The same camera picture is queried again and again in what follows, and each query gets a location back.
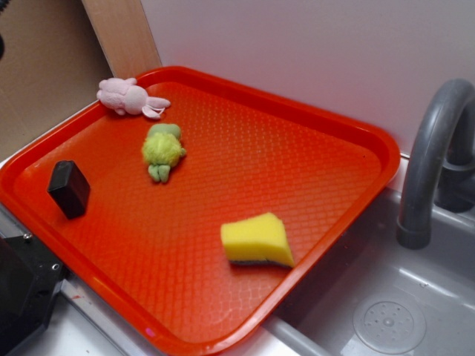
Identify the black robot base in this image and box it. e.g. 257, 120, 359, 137
1, 236, 66, 355

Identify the small black box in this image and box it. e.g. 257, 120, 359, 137
47, 160, 91, 220

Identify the yellow sponge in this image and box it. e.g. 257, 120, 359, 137
220, 213, 295, 268

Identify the orange plastic tray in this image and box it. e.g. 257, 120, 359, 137
1, 67, 400, 355

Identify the green plush toy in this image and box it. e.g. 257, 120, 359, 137
141, 123, 187, 183

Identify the pink plush bunny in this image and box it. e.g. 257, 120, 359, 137
96, 78, 171, 119

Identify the grey toy sink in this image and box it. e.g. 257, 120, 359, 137
261, 187, 475, 356

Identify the wooden board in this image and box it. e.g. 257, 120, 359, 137
82, 0, 162, 78

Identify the grey toy faucet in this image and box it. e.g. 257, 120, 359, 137
396, 79, 474, 249

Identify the cardboard panel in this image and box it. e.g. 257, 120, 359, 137
1, 1, 112, 159

